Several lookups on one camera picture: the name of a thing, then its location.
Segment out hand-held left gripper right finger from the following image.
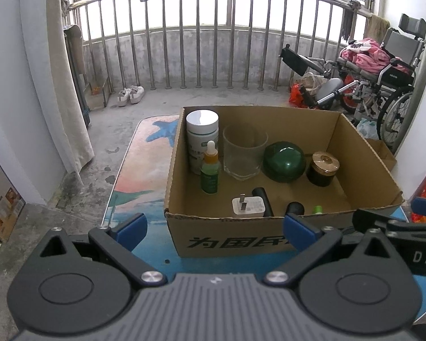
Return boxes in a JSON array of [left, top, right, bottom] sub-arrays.
[[264, 213, 393, 286]]

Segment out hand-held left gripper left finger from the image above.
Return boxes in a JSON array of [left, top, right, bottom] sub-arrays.
[[38, 212, 167, 286]]

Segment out dark jar with gold lid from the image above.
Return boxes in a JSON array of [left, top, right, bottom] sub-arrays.
[[306, 151, 340, 188]]

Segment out clear glass cup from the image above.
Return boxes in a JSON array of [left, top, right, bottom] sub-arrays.
[[222, 124, 268, 181]]

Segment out black cylinder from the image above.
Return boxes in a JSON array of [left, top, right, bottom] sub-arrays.
[[252, 186, 275, 217]]

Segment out white charger plug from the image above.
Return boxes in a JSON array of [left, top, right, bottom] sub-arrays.
[[232, 195, 267, 218]]

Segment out printed beach floor mat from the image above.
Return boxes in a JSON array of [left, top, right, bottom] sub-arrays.
[[103, 115, 426, 324]]

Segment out green dome jar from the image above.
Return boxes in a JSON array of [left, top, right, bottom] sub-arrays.
[[263, 141, 307, 184]]

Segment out white plastic bag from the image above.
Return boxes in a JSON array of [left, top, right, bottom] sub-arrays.
[[356, 118, 380, 140]]

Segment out green dropper bottle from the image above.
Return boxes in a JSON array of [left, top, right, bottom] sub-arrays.
[[200, 141, 222, 195]]

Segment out white curtain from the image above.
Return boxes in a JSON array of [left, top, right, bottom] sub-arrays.
[[46, 0, 95, 174]]

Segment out white bottle with green label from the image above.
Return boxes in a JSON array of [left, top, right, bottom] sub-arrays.
[[185, 110, 220, 175]]

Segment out printed cardboard box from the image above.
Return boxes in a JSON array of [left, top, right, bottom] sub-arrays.
[[0, 141, 26, 244]]

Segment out orange bag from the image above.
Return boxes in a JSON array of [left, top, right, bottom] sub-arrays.
[[289, 82, 315, 108]]

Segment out black folding wheelchair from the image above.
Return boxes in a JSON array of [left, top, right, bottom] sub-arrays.
[[339, 13, 426, 146]]

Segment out woven beige bag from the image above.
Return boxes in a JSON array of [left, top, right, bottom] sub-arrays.
[[298, 72, 327, 96]]

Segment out pink clothes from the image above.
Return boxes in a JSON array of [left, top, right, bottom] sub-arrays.
[[341, 37, 414, 75]]

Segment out dark leaning panel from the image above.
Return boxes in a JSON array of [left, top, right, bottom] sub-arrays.
[[64, 25, 92, 128]]

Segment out beige towel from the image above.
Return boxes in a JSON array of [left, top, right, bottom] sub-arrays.
[[363, 15, 390, 41]]

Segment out brown hanging cloth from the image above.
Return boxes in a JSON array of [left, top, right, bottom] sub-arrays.
[[342, 2, 359, 42]]

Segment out metal balcony railing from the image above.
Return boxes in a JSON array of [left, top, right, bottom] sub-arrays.
[[60, 0, 373, 91]]

